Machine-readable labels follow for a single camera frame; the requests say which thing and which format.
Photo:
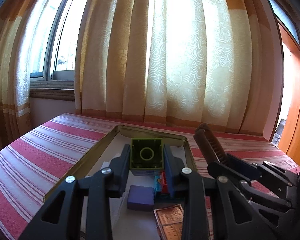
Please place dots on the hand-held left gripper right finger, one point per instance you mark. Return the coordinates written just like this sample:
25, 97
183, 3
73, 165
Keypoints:
168, 172

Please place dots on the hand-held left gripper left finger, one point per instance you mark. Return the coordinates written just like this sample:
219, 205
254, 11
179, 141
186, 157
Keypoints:
122, 170

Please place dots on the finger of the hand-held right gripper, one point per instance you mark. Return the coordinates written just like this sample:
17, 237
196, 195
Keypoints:
242, 166
216, 168

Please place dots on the red toy brick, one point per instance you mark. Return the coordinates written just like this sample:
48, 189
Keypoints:
164, 186

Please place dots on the blue printed toy brick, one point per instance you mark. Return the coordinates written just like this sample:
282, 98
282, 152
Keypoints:
157, 183

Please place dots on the dark brown comb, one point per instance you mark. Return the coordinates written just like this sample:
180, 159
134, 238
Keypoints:
210, 142

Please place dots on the green toy block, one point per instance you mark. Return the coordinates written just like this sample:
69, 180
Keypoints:
146, 155

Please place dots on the purple block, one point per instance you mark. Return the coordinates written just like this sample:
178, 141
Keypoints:
140, 197

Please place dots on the gold metal tin box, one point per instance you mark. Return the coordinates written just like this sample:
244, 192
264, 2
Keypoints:
92, 155

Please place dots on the white paper liner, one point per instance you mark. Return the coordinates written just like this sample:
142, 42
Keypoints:
132, 222

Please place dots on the orange wooden door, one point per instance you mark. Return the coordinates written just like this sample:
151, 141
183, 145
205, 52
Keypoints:
298, 105

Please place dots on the brown window sill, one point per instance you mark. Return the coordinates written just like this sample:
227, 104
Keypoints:
52, 91

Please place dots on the cream and orange wide curtain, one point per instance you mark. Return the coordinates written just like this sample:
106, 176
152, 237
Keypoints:
177, 55

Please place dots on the white and orange side curtain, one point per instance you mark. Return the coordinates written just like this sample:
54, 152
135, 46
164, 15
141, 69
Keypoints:
7, 80

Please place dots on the sliding window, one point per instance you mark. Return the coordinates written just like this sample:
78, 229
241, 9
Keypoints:
60, 35

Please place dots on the transom window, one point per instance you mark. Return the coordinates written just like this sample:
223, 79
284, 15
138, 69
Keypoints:
282, 15

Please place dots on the brown door frame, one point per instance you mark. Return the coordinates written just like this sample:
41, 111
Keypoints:
290, 40

